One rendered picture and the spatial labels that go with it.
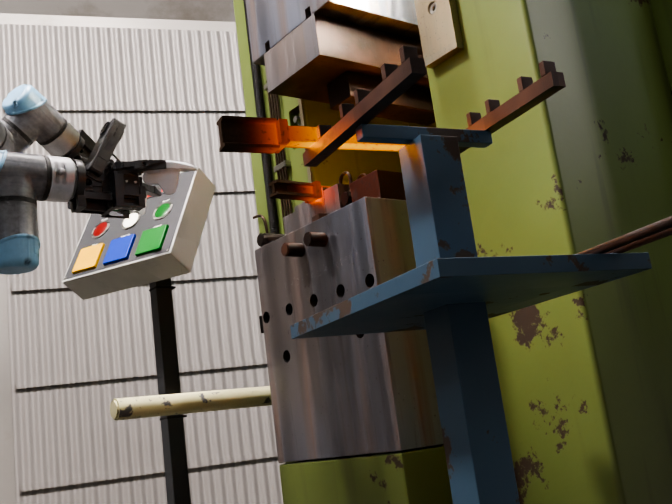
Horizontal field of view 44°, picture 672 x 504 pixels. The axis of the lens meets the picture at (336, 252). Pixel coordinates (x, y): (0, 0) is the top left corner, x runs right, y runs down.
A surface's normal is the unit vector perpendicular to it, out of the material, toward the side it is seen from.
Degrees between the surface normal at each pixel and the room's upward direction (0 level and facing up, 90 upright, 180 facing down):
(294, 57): 90
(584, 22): 90
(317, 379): 90
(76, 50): 90
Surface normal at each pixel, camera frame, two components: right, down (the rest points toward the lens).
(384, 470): -0.79, -0.03
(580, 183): 0.59, -0.25
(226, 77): 0.30, -0.25
